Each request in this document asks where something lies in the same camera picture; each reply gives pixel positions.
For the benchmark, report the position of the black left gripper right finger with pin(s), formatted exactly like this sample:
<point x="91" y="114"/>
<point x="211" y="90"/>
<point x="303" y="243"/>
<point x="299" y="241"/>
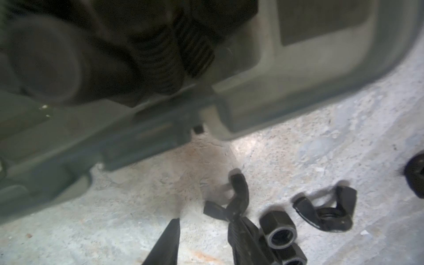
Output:
<point x="243" y="237"/>

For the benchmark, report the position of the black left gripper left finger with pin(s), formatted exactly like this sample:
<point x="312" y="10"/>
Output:
<point x="165" y="251"/>

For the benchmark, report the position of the black hex nut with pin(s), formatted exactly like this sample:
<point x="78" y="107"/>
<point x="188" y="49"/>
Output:
<point x="292" y="255"/>
<point x="278" y="229"/>

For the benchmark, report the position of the black wing nut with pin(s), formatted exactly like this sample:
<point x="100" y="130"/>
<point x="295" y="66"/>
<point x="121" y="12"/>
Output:
<point x="238" y="204"/>
<point x="414" y="173"/>
<point x="332" y="220"/>

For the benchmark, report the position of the translucent grey organizer box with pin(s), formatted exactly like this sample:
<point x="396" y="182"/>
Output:
<point x="72" y="95"/>

